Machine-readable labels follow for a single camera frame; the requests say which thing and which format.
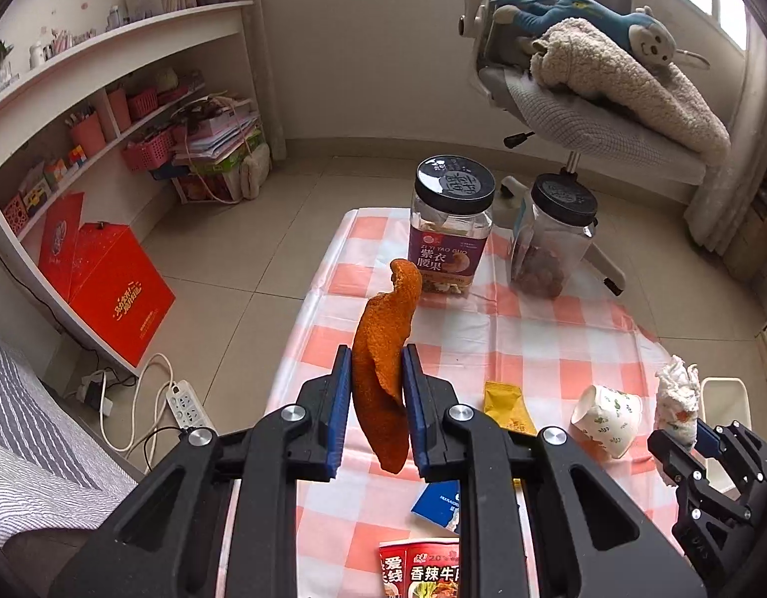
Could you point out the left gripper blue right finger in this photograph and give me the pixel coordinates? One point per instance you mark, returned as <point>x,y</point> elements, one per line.
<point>536,511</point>

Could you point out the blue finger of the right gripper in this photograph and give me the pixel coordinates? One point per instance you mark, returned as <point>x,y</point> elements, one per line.
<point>711,440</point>
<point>675,462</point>

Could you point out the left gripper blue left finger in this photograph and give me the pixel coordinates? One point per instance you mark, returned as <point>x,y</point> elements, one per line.
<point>217,515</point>

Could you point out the white tissue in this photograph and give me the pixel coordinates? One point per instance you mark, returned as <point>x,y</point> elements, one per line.
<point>678,401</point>

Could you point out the white floral paper cup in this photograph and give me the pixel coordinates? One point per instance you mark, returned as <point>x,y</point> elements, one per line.
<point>608,417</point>

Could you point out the orange peel piece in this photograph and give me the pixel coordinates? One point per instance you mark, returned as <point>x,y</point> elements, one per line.
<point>382,332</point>

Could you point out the red instant noodle cup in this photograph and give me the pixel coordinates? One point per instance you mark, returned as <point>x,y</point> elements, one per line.
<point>421,568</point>

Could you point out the white trash bin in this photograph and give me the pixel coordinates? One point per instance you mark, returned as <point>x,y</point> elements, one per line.
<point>723,400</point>

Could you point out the blue white snack wrapper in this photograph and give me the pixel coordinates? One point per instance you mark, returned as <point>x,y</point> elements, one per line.
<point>439,503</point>

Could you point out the yellow snack wrapper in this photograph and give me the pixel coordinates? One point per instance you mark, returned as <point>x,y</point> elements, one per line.
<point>505,404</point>

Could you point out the white power strip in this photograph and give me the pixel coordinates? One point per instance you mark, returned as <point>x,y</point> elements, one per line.
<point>186,407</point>

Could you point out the beige curtain right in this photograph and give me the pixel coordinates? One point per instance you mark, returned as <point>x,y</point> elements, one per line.
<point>720,204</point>

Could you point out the clear jar black lid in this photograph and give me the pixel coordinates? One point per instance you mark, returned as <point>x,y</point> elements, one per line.
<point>555,226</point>

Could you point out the nut jar purple label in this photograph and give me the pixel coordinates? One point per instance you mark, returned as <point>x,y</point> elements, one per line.
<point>450,221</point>

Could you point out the red gift box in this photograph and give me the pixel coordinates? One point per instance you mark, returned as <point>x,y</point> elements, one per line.
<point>102,272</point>

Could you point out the white bookshelf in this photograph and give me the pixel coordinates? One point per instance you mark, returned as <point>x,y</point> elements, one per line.
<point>64,127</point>

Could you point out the blue monkey plush toy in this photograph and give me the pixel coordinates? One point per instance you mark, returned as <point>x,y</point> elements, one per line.
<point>638,33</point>

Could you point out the beige fleece blanket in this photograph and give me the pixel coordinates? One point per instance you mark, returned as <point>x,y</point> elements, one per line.
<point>575,55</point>

